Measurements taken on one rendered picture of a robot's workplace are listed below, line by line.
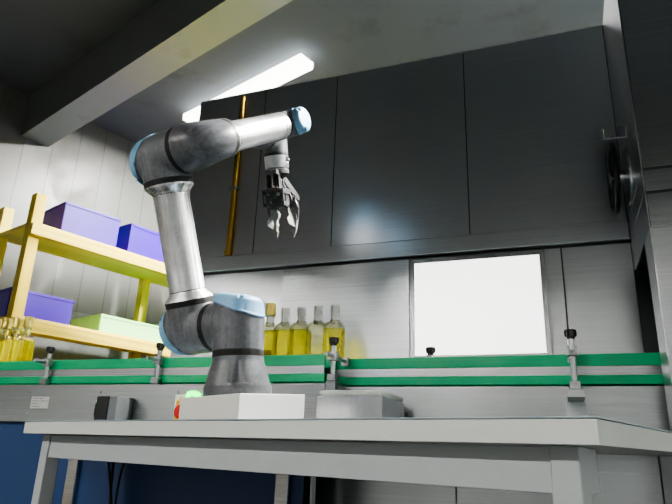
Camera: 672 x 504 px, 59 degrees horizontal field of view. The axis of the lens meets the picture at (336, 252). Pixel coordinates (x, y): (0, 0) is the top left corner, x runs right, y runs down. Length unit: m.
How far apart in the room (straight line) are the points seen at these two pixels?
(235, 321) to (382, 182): 1.03
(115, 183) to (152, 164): 3.71
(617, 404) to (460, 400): 0.39
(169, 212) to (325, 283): 0.81
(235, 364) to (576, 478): 0.73
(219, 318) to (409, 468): 0.57
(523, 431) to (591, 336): 1.09
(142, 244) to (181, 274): 2.84
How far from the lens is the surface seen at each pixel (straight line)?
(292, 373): 1.80
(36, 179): 4.87
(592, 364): 1.73
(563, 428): 0.85
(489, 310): 1.94
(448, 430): 0.92
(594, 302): 1.96
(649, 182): 1.69
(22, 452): 2.37
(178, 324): 1.44
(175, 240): 1.45
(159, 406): 2.00
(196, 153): 1.41
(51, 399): 2.29
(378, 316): 2.01
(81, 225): 4.07
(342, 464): 1.09
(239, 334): 1.33
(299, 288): 2.13
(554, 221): 2.04
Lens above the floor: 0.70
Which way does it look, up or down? 18 degrees up
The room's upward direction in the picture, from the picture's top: 2 degrees clockwise
